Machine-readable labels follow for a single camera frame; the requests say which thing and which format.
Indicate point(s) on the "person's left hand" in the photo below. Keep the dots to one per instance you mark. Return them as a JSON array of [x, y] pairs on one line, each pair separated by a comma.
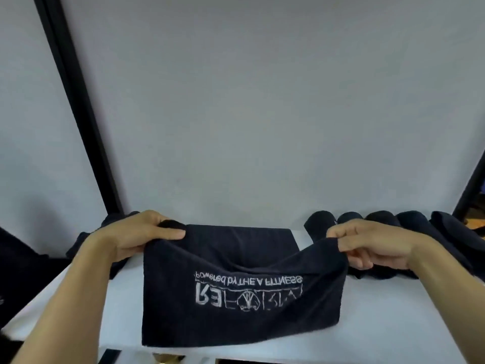
[[125, 238]]

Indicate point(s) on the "person's right hand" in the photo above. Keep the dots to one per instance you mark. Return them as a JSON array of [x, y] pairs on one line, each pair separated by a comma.
[[379, 246]]

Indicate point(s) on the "heap of dark navy towels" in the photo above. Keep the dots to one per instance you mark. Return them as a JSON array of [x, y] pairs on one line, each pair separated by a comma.
[[113, 219]]

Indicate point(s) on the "plain dark navy towel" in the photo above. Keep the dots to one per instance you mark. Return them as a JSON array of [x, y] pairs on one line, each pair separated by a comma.
[[382, 217]]

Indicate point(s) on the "person's left forearm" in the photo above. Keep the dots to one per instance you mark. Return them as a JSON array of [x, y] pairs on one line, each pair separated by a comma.
[[64, 307]]

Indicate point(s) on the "person's right forearm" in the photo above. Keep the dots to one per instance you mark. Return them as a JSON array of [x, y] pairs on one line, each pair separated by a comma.
[[451, 299]]

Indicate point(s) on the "black metal shelf leg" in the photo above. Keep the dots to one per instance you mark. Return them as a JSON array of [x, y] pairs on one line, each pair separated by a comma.
[[108, 357]]

